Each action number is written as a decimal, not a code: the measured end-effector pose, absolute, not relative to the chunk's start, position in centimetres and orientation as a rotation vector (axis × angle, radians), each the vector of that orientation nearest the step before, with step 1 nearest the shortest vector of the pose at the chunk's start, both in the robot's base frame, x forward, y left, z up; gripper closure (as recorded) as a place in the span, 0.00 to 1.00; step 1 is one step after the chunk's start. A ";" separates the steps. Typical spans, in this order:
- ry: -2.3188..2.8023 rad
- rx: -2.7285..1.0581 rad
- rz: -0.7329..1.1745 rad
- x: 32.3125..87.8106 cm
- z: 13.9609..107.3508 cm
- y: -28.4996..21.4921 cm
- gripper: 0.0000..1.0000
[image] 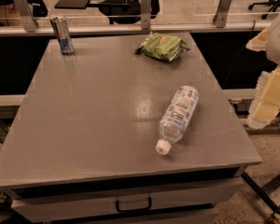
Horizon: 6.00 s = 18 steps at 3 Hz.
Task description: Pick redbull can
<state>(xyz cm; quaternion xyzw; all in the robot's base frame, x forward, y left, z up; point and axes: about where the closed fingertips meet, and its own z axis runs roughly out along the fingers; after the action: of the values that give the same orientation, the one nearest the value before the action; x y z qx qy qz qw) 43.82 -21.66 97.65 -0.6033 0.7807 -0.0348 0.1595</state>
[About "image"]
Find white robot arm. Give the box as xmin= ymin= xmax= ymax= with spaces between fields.
xmin=245 ymin=13 xmax=280 ymax=129

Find clear plastic water bottle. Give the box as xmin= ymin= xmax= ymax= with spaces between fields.
xmin=156 ymin=86 xmax=199 ymax=155

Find metal bracket post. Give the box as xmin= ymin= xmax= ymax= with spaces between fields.
xmin=213 ymin=0 xmax=232 ymax=28
xmin=141 ymin=0 xmax=151 ymax=30
xmin=13 ymin=0 xmax=37 ymax=32

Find redbull can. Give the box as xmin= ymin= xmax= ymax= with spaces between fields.
xmin=49 ymin=16 xmax=75 ymax=55

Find green chip bag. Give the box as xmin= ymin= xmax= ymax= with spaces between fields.
xmin=135 ymin=33 xmax=190 ymax=63

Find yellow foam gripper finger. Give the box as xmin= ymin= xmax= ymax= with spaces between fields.
xmin=245 ymin=28 xmax=269 ymax=51
xmin=247 ymin=65 xmax=280 ymax=129

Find left metal bracket post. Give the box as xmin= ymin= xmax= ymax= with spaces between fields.
xmin=13 ymin=0 xmax=37 ymax=32

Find middle metal bracket post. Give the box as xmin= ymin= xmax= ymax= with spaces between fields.
xmin=141 ymin=0 xmax=151 ymax=30

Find black desk stand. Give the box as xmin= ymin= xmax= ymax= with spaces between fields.
xmin=54 ymin=0 xmax=160 ymax=24

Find black drawer handle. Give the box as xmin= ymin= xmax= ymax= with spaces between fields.
xmin=115 ymin=197 xmax=152 ymax=214

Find right metal bracket post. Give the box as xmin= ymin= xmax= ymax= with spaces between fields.
xmin=213 ymin=0 xmax=232 ymax=28

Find grey table drawer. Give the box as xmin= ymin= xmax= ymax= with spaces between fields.
xmin=12 ymin=177 xmax=243 ymax=222

